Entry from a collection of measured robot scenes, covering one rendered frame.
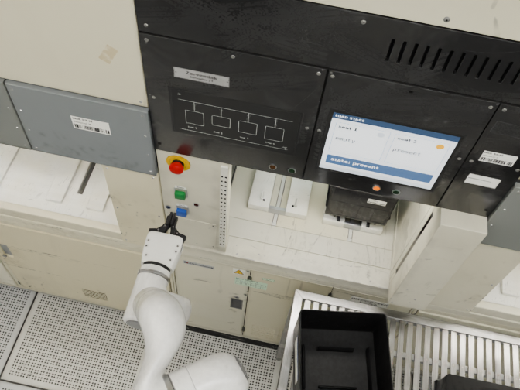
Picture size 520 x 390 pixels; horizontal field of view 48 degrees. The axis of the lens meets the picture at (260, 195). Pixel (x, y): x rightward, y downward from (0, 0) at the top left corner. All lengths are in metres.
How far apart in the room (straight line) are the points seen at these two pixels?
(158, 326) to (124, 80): 0.57
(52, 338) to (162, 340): 1.77
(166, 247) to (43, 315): 1.42
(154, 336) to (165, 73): 0.56
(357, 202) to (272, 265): 0.35
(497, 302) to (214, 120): 1.19
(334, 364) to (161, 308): 0.95
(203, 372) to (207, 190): 0.67
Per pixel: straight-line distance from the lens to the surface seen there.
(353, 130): 1.34
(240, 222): 2.05
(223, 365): 1.15
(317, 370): 1.98
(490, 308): 2.11
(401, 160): 1.41
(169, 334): 1.15
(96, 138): 1.60
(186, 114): 1.41
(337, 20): 1.13
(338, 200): 1.94
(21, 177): 2.27
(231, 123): 1.39
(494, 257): 1.78
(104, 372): 2.79
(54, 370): 2.84
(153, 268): 1.56
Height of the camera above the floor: 2.65
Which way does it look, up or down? 58 degrees down
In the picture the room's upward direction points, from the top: 7 degrees clockwise
